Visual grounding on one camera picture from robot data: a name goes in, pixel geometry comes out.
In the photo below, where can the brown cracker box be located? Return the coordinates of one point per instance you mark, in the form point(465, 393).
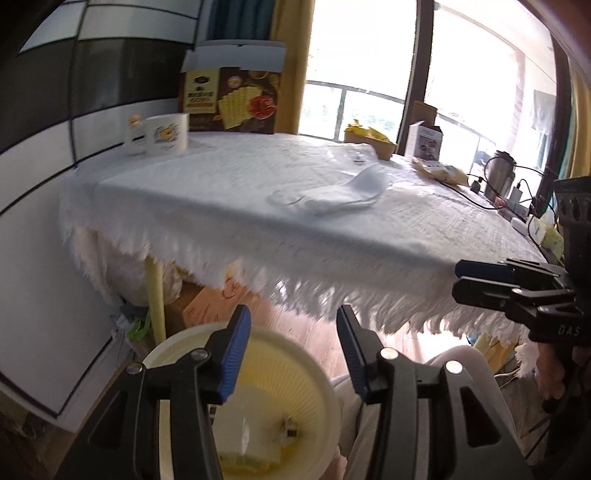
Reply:
point(231, 101)

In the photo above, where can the small crumpled wrapper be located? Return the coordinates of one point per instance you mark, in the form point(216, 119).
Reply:
point(288, 427)

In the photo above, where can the yellow snack bag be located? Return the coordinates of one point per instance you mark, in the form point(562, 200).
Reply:
point(367, 133)

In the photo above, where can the white fringed tablecloth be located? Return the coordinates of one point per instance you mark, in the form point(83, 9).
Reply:
point(207, 207)

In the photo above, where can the green plastic item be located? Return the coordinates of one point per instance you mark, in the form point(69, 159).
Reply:
point(138, 326)

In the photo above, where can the yellow wastebasket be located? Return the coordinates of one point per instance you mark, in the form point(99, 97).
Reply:
point(295, 369)

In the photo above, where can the green figurine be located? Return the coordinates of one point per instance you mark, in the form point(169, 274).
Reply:
point(476, 186)

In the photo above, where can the hanging cloth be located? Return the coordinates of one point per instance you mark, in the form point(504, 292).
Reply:
point(544, 110)

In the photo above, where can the white power strip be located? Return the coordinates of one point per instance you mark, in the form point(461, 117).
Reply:
point(517, 212)

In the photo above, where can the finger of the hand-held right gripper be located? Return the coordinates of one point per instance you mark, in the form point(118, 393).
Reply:
point(480, 271)
point(478, 293)

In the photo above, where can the small white box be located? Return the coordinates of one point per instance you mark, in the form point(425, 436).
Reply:
point(136, 138)

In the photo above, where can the teal curtain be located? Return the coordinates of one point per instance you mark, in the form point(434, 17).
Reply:
point(235, 21)

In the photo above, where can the white sock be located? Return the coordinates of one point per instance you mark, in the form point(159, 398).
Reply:
point(346, 194)

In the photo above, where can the small photo-printed carton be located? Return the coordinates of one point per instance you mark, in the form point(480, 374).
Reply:
point(425, 143)

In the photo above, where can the kraft paper pouch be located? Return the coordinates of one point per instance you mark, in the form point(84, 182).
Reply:
point(443, 171)

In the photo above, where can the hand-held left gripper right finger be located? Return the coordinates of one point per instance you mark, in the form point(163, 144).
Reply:
point(353, 355)

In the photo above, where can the yellow tissue pack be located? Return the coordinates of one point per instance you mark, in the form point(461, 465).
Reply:
point(547, 237)

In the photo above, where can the yellow table leg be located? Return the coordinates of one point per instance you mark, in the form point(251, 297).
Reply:
point(156, 300)

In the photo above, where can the clear plastic sock bag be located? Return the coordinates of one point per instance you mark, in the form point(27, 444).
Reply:
point(358, 159)

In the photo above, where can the white earbud case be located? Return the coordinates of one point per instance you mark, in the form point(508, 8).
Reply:
point(521, 225)

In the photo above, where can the steel thermos tumbler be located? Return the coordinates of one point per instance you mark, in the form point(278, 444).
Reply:
point(498, 177)

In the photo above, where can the black window post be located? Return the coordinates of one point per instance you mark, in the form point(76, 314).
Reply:
point(420, 60)

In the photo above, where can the white tissue box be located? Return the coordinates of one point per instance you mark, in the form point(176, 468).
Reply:
point(166, 134)

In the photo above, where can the white charger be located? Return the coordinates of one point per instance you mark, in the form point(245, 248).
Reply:
point(518, 196)

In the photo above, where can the person's right hand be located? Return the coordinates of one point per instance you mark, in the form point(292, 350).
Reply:
point(548, 374)

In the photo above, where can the cardboard tray with yellow items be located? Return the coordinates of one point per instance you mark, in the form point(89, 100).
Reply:
point(376, 148)

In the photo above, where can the yellow packet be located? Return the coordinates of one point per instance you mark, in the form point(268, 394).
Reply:
point(491, 348)

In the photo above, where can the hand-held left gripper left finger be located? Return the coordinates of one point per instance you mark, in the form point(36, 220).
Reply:
point(233, 355)

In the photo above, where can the white plastic sack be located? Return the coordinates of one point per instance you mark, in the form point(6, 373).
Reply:
point(120, 272)

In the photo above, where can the black balcony railing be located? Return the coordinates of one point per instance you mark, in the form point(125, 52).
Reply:
point(341, 110)

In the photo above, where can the orange cardboard box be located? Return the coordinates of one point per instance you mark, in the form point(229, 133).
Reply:
point(207, 304)

